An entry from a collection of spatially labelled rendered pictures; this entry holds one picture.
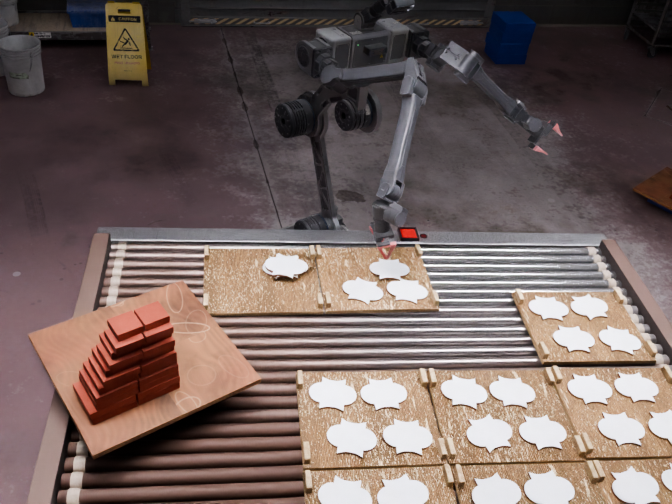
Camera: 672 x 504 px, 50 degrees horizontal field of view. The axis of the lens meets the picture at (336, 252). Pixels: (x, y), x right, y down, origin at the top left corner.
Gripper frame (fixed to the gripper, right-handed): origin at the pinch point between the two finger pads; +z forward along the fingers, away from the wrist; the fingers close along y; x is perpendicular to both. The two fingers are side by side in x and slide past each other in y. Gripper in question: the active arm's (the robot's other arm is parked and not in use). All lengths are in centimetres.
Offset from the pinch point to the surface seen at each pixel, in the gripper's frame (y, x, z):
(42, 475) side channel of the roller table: -75, 109, -3
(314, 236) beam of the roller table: 27.7, 21.8, 7.9
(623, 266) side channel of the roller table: -2, -95, 28
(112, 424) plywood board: -68, 90, -9
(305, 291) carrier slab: -6.7, 30.4, 7.0
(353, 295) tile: -10.9, 14.0, 9.5
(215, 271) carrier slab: 6, 61, 1
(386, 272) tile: 0.2, -0.7, 10.7
